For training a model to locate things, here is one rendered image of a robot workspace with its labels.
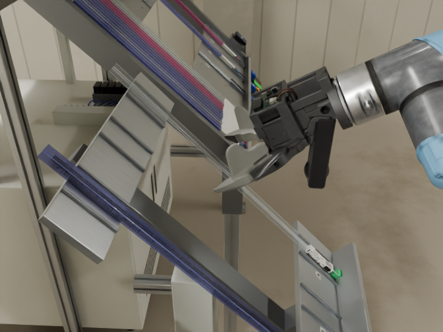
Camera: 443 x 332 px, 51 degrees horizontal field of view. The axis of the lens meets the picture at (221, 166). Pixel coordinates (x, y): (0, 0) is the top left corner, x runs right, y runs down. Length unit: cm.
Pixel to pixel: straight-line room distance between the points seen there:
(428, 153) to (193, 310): 39
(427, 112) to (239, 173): 24
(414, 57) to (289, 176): 178
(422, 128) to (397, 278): 138
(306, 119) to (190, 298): 30
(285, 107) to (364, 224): 155
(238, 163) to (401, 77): 23
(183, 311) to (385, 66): 44
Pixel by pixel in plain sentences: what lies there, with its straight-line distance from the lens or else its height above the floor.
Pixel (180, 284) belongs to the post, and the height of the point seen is 82.
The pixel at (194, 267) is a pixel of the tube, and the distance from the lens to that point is 52.
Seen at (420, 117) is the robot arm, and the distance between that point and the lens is 58.
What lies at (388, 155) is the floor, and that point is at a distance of 264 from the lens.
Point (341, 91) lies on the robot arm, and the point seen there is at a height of 108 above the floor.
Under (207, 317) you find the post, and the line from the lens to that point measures 72.
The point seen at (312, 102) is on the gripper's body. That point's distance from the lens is 62.
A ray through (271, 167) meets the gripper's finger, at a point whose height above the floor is 98.
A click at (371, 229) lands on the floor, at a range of 210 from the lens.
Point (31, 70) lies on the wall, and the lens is 336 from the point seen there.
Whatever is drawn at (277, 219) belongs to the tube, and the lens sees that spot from 74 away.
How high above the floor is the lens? 132
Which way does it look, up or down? 33 degrees down
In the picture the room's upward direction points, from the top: straight up
